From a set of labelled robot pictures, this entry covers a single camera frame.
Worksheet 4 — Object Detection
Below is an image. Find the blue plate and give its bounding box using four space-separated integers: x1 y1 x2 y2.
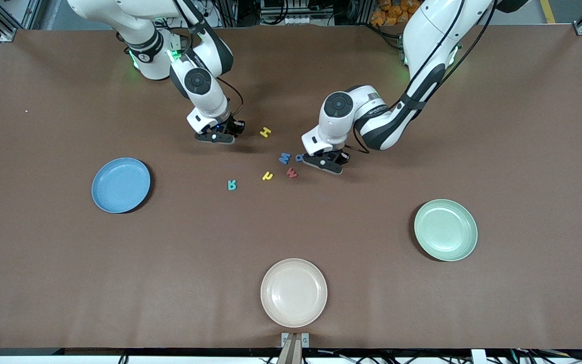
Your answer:
91 157 151 214

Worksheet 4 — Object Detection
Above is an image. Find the green plate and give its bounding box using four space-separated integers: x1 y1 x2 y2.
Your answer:
414 199 478 262

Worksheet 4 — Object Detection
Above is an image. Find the beige plate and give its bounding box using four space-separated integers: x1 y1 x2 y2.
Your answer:
260 258 328 328

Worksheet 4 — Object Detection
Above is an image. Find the brown table cover sheet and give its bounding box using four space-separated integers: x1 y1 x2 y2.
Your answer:
0 24 582 350

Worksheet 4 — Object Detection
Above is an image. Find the black electronics rack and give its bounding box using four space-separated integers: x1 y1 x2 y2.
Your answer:
258 0 345 27

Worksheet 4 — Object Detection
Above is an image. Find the pile of orange objects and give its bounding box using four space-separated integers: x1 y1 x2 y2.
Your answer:
370 0 423 27

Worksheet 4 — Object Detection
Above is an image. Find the aluminium beam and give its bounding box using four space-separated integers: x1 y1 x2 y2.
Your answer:
277 338 303 364

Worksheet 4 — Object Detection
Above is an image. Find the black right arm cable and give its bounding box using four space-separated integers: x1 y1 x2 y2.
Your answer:
172 0 245 120

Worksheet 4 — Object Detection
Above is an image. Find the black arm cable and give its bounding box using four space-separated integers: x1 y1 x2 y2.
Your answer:
172 0 245 120
351 0 498 154

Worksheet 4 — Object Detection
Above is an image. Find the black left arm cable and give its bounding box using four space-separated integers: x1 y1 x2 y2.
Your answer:
351 0 498 154

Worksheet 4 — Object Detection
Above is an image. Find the silver metal bracket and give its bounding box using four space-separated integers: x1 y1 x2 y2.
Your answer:
281 332 310 348

